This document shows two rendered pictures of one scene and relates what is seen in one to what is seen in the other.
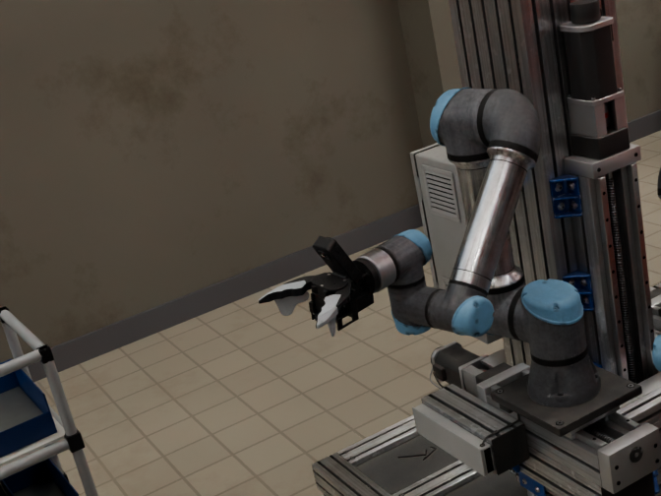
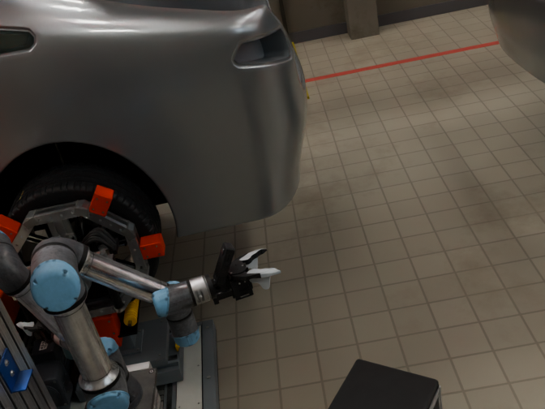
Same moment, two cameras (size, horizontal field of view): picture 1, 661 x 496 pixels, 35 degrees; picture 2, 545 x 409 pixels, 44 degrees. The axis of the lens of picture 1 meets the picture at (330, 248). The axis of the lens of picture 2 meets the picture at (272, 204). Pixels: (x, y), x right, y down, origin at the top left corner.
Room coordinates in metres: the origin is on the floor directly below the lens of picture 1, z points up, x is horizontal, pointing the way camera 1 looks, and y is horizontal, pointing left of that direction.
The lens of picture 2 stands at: (3.02, 0.85, 2.33)
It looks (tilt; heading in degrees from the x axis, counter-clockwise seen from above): 31 degrees down; 208
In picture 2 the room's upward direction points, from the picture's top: 12 degrees counter-clockwise
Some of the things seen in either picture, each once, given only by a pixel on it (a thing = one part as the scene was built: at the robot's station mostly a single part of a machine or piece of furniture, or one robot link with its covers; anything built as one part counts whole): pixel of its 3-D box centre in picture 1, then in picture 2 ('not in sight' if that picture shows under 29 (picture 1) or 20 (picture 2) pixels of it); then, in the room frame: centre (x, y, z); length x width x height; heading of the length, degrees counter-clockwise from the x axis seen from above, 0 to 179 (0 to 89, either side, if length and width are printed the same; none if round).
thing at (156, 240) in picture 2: not in sight; (152, 246); (1.21, -0.72, 0.85); 0.09 x 0.08 x 0.07; 118
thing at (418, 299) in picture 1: (416, 304); (182, 322); (1.86, -0.14, 1.12); 0.11 x 0.08 x 0.11; 40
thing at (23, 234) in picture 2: not in sight; (78, 263); (1.36, -1.00, 0.85); 0.54 x 0.07 x 0.54; 118
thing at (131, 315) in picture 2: not in sight; (132, 303); (1.22, -0.94, 0.51); 0.29 x 0.06 x 0.06; 28
